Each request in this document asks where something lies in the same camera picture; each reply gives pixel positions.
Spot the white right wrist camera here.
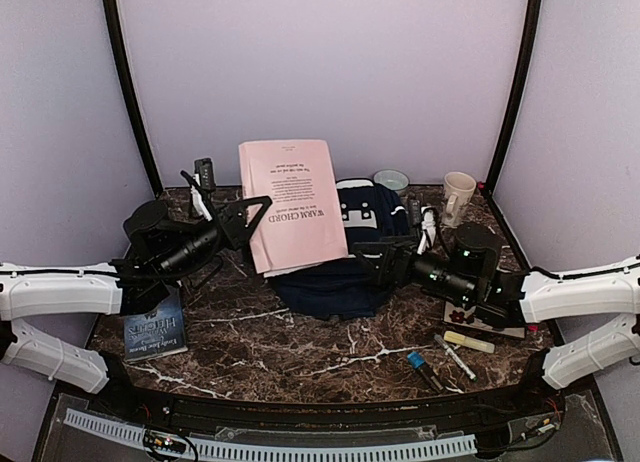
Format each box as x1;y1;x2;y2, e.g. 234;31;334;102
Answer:
407;198;438;255

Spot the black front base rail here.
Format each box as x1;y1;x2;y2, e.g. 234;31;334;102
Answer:
54;369;601;438

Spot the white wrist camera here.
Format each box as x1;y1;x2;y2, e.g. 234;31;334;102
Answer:
191;158;216;221
407;198;438;255

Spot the grey slotted cable duct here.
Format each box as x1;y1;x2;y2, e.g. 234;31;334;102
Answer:
63;409;478;461

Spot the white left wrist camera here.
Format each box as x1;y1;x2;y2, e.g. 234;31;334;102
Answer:
191;158;216;221

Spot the black marker blue cap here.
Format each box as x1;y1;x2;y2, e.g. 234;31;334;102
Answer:
407;351;446;393

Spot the black right frame post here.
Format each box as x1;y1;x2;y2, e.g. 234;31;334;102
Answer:
484;0;542;194

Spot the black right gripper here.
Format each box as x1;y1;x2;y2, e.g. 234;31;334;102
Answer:
353;235;478;305

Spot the yellow highlighter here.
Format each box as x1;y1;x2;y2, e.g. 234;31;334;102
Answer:
443;331;495;354

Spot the cream ceramic mug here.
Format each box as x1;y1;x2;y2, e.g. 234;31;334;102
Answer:
441;172;477;228

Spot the dark blue novel book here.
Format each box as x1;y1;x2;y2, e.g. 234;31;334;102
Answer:
123;289;188;363

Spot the black frame post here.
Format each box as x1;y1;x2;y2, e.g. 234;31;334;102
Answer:
102;0;164;197
484;0;542;194

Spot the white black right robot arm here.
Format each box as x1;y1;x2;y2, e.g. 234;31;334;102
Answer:
354;222;639;416

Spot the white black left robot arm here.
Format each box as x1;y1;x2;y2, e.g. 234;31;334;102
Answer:
1;196;272;418

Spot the white marker pen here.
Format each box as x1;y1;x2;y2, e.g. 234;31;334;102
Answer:
434;334;478;382

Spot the black left frame post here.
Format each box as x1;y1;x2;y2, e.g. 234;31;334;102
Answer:
102;0;164;197

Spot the celadon bowl at back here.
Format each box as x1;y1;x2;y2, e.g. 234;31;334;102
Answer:
373;169;409;192

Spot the pink paperback book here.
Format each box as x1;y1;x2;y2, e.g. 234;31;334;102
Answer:
239;139;348;278

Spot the navy blue student backpack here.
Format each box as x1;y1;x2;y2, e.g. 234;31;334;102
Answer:
270;179;409;320

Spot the square floral plate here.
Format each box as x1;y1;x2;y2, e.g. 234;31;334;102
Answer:
443;301;526;340

